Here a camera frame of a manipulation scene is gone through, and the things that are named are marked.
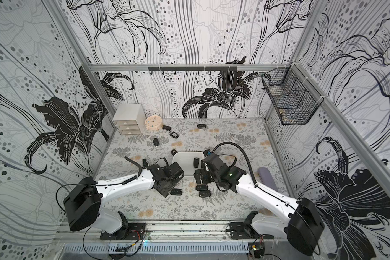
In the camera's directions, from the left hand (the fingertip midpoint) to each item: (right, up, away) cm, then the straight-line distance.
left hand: (176, 187), depth 84 cm
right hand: (+14, +9, -3) cm, 17 cm away
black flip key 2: (-4, +17, +17) cm, 24 cm away
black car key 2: (+15, +20, -13) cm, 29 cm away
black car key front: (0, -2, 0) cm, 2 cm away
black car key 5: (+14, +34, +31) cm, 48 cm away
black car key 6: (-16, +23, +21) cm, 35 cm away
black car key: (+10, +11, +12) cm, 19 cm away
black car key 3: (+14, -1, +2) cm, 14 cm away
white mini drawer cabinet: (-33, +38, +20) cm, 54 cm away
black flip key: (+14, +10, +10) cm, 20 cm away
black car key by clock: (-11, +33, +28) cm, 44 cm away
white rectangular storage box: (+4, +12, +14) cm, 19 cm away
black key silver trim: (-5, +28, +24) cm, 37 cm away
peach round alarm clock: (-21, +36, +31) cm, 52 cm away
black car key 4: (+15, -3, 0) cm, 16 cm away
